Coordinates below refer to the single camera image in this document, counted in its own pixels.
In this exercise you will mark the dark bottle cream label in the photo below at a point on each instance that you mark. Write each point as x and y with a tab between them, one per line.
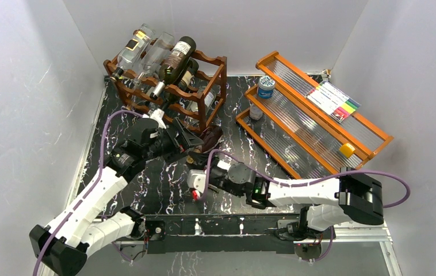
182	82

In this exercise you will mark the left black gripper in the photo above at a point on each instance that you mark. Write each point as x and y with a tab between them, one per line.
175	147

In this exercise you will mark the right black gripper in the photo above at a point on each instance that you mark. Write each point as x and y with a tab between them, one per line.
210	170

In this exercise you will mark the aluminium frame rail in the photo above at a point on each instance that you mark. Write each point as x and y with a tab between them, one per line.
366	245

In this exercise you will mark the green wine bottle brown label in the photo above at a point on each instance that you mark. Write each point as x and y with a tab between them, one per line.
174	64

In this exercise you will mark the brown wooden wine rack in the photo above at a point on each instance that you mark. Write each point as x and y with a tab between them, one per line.
218	82

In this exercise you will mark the pack of coloured markers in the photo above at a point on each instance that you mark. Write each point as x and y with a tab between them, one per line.
333	101

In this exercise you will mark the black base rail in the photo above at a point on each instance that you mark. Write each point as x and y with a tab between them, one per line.
263	232

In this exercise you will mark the dark red wine bottle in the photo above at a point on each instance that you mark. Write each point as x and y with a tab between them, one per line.
211	137

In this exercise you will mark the clear bottle white label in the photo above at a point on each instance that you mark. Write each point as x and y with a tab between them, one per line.
208	101

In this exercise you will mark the blue lidded jar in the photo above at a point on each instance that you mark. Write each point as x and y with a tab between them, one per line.
266	86

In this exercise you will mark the small grey capped jar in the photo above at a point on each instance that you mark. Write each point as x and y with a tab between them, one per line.
255	113

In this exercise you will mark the clear bottle gold label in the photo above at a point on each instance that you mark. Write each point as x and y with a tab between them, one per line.
132	51

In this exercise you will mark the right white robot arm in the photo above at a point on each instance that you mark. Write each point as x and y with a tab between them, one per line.
349	196

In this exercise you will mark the clear empty glass bottle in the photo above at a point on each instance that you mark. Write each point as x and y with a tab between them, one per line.
146	66

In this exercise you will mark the orange tiered display shelf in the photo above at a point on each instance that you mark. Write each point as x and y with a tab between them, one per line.
298	135

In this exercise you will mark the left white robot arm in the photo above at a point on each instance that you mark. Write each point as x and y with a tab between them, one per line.
66	242

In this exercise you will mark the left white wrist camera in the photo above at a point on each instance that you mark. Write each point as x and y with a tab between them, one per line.
157	115

